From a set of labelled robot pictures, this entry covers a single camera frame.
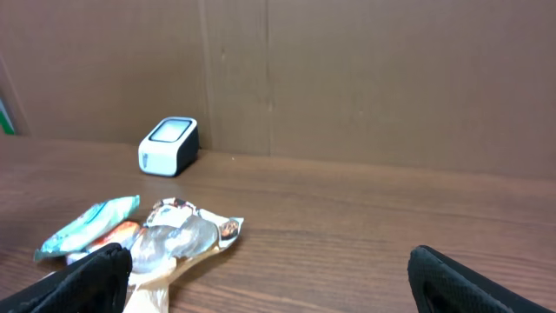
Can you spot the small orange box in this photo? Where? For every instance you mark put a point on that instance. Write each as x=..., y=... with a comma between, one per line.
x=124, y=233

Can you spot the white barcode scanner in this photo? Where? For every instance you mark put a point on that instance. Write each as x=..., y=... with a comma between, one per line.
x=170, y=147

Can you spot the clear snack bag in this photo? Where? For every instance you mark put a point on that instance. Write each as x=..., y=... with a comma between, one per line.
x=175, y=237

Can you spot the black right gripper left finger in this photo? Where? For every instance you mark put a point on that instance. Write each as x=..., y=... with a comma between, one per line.
x=95, y=283

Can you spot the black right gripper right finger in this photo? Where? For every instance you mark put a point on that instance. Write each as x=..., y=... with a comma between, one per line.
x=441, y=285

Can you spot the teal wipes pack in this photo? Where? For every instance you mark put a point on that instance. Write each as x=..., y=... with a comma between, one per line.
x=95, y=222

